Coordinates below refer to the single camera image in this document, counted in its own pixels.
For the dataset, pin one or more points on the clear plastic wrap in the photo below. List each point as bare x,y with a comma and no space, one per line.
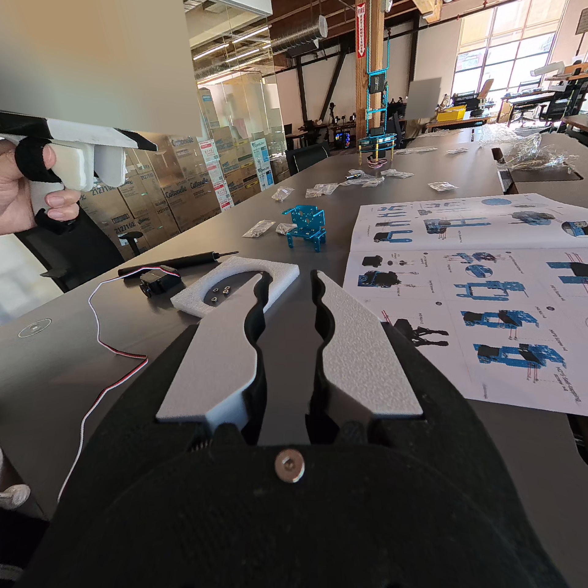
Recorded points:
528,147

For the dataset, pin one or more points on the red vertical fire sign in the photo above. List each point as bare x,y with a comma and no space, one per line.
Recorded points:
361,30

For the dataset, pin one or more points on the blue metal bracket assembly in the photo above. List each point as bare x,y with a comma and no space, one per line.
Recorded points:
305,225

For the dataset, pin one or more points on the person's left hand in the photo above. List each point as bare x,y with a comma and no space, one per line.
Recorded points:
11,197

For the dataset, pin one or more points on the white foam square with hole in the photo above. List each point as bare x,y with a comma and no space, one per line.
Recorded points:
275,275

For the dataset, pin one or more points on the open instruction booklet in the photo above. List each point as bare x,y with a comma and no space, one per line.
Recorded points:
459,275

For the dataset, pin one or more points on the dark desk with wooden edge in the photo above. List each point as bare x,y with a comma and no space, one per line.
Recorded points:
229,216
454,123

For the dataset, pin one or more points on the stack of cardboard boxes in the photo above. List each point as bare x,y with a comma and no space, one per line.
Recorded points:
193,183

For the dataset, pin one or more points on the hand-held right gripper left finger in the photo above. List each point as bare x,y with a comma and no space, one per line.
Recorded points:
216,367

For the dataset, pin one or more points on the round grey desk disc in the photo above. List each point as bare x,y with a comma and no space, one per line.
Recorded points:
34,328

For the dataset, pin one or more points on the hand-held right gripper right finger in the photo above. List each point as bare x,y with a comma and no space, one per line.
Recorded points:
367,367

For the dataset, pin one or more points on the person's striped black shirt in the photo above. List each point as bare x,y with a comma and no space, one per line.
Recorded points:
9,542

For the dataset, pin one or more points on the wooden post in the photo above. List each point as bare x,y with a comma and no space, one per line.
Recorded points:
374,46

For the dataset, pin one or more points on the black computer tower with lights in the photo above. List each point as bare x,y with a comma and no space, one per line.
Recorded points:
343,139

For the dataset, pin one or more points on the scattered small clear parts bags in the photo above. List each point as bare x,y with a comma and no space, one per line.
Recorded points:
321,188

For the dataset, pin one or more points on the blue toy robot arm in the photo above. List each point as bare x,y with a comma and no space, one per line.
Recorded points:
377,85

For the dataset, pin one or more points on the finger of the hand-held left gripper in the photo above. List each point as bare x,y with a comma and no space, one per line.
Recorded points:
92,133
76,165

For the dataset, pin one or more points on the clear bag of screws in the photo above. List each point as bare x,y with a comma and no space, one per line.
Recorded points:
258,229
287,228

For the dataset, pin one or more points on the black office chair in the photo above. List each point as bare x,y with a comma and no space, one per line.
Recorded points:
307,158
78,257
558,103

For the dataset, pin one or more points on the silver ribbed duct pipe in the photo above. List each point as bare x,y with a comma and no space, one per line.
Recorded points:
298,34

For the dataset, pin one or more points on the yellow box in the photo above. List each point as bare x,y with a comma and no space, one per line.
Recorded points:
451,114

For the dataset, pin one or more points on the black screwdriver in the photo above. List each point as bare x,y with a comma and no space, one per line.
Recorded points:
183,262

